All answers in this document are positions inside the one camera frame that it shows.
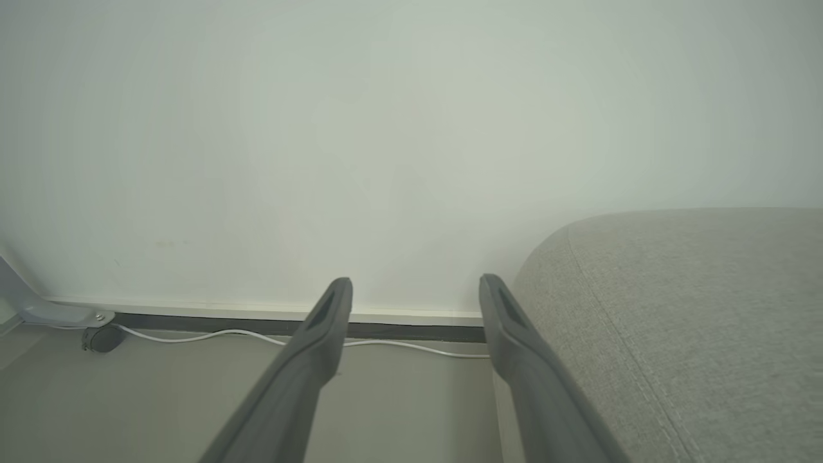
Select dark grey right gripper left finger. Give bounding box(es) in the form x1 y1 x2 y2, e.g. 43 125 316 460
198 277 354 463

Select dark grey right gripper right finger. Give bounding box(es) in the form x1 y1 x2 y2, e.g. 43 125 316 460
478 274 632 463

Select grey fabric sofa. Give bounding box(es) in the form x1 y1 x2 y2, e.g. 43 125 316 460
494 207 823 463

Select black caster wheel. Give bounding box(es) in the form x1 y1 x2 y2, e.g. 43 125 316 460
82 325 127 353

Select grey metal stand leg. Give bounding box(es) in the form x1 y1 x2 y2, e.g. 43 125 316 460
0 256 116 330

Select thin white cable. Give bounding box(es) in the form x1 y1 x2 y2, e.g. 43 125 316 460
44 323 491 359

